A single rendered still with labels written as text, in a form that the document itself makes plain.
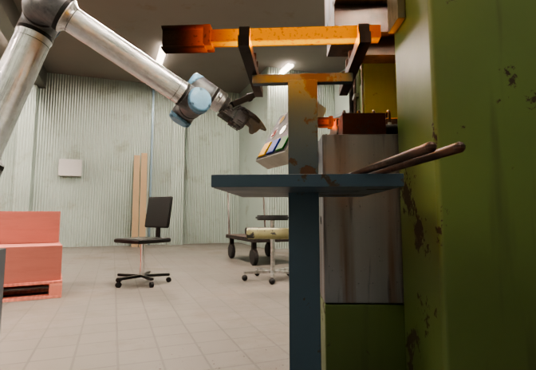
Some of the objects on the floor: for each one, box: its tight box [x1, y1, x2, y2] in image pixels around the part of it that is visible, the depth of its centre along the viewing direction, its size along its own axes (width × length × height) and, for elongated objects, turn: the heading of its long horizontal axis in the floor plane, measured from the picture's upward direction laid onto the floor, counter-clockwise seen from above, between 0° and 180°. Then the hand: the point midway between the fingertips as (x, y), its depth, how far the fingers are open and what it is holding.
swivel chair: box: [114, 196, 173, 288], centre depth 413 cm, size 56×56×88 cm
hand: (264, 127), depth 174 cm, fingers closed
